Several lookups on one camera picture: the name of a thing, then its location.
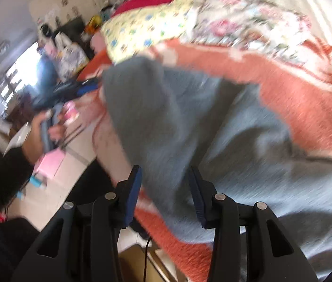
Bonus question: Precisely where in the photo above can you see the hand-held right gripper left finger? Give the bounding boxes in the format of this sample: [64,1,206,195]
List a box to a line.
[10,165,143,282]

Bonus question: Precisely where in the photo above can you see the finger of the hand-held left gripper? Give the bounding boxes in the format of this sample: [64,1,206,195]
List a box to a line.
[72,78,99,97]

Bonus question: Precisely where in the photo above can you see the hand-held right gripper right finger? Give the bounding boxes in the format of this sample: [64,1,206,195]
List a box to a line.
[188,166,319,282]

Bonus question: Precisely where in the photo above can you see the grey pants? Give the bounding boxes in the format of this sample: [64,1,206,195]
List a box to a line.
[101,56,332,281]

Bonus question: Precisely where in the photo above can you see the person's left hand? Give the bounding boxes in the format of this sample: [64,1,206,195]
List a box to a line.
[22,110,66,165]

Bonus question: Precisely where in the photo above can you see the white plastic bag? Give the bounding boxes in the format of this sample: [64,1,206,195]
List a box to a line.
[55,43,89,80]

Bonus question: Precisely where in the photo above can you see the white paper bag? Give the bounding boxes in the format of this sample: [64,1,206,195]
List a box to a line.
[3,122,33,156]

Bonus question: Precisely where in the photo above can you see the bright window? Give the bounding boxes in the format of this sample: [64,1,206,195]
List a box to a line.
[0,41,41,100]

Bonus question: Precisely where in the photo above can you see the pale bed sheet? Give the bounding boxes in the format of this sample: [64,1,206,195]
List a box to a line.
[88,90,134,188]

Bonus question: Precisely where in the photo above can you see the pink box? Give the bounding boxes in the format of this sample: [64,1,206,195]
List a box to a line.
[34,149,66,180]

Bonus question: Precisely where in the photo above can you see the black monitor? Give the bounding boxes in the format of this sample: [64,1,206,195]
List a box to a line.
[57,16,86,40]

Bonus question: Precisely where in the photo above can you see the yellow toy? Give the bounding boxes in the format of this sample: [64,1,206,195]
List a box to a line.
[85,15,103,33]

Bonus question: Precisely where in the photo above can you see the cardboard box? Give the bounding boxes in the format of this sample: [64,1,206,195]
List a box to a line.
[118,244,184,282]

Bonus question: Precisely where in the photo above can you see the yellow bear print pillow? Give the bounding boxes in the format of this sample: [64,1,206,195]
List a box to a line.
[101,0,204,65]

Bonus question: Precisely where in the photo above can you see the orange white blanket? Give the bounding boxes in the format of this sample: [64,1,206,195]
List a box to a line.
[76,39,332,282]

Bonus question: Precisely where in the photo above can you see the floral pillow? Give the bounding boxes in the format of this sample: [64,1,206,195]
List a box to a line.
[180,0,316,65]

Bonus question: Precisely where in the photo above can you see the black cable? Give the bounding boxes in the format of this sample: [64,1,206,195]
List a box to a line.
[141,236,153,282]

